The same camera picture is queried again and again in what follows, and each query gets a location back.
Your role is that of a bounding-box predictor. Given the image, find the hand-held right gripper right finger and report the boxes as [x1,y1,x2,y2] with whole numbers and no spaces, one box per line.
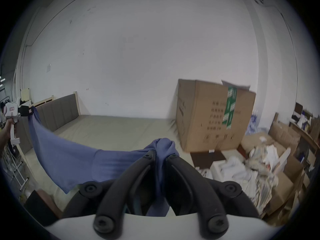
[165,154,260,240]

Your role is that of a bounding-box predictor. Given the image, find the pile of flattened cardboard cartons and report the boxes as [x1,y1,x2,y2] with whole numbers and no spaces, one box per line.
[239,112,313,225]

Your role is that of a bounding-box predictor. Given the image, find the large brown cardboard carton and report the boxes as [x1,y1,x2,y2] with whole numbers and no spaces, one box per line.
[174,78,257,152]

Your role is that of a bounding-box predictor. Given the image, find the white metal rack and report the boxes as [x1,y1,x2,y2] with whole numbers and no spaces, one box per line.
[0,144,29,192]

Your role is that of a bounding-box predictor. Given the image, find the heap of white packaging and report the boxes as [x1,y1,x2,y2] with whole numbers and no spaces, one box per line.
[196,135,279,210]

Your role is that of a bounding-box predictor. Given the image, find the person's left hand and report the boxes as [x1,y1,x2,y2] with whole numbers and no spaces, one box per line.
[3,117,16,135]

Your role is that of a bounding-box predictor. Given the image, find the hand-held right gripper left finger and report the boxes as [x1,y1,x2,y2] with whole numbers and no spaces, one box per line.
[62,150,157,240]

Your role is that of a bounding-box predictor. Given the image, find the bed with beige sheet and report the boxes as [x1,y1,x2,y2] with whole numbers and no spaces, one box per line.
[22,114,181,209]

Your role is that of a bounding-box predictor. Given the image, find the grey padded headboard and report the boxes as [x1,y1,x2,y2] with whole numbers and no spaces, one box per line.
[18,91,81,155]

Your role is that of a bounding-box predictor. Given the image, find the dark brown board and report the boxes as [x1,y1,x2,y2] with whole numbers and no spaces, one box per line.
[190,150,226,170]

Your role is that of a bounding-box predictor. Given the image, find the wooden shelf with items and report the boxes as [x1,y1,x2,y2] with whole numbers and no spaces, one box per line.
[289,101,320,147]

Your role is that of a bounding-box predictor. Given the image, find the dark brown stool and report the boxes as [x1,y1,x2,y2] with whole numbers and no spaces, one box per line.
[24,188,64,226]

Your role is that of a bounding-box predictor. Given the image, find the person's left forearm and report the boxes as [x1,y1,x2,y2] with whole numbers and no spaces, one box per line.
[0,127,11,157]

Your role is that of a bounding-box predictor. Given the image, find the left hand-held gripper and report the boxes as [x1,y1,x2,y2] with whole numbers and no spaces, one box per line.
[4,102,34,145]

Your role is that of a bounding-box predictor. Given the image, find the dark blue shirt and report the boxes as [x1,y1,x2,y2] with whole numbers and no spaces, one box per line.
[28,106,180,217]

